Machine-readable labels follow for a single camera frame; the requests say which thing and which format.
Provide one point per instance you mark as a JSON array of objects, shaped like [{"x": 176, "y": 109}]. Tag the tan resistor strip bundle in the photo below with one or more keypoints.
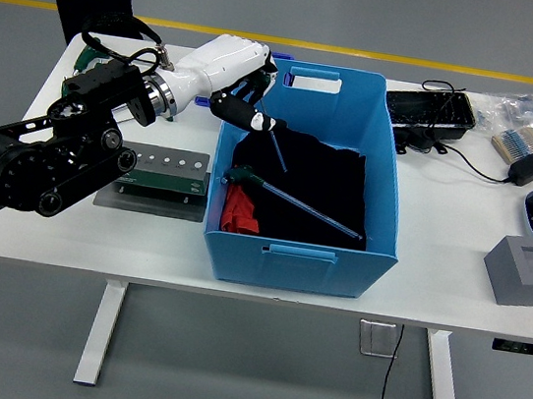
[{"x": 518, "y": 143}]

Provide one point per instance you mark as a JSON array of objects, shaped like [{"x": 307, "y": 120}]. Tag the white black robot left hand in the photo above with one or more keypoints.
[{"x": 221, "y": 64}]

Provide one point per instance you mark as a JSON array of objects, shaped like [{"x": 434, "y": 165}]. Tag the white table leg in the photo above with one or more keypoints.
[
  {"x": 444, "y": 383},
  {"x": 101, "y": 335}
]

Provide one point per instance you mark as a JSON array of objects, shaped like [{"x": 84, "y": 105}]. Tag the yellow floor tape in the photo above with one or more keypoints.
[{"x": 415, "y": 61}]

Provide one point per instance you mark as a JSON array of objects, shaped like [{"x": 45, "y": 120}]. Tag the black cloth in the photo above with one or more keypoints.
[{"x": 323, "y": 187}]

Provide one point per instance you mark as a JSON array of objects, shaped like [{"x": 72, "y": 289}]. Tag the black plastic tray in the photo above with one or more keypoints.
[{"x": 428, "y": 108}]

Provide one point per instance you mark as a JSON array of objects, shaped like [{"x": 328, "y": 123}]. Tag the small dark blue parts bin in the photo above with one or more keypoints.
[{"x": 288, "y": 79}]

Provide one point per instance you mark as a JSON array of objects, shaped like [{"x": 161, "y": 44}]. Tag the black power adapter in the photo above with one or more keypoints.
[{"x": 529, "y": 168}]

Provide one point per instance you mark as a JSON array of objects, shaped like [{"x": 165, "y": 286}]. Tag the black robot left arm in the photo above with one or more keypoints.
[{"x": 53, "y": 164}]

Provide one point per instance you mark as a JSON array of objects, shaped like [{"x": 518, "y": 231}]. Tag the metal floor outlet plate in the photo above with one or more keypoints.
[{"x": 376, "y": 339}]

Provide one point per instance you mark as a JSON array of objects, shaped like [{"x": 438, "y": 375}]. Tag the black clip object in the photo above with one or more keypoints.
[{"x": 418, "y": 141}]

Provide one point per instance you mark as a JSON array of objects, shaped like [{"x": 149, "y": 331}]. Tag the black table control panel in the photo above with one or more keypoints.
[{"x": 523, "y": 348}]

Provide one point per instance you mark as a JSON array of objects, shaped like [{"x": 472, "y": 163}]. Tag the green metal tool stand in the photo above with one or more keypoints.
[{"x": 170, "y": 181}]

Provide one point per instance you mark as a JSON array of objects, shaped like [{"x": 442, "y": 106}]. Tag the red cloth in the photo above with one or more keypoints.
[{"x": 240, "y": 211}]

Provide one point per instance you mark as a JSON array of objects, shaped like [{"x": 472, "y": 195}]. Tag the large light blue folding box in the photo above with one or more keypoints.
[{"x": 296, "y": 268}]

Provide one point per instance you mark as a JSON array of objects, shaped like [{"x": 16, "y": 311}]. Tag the grey block with square recess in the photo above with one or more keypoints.
[{"x": 522, "y": 285}]

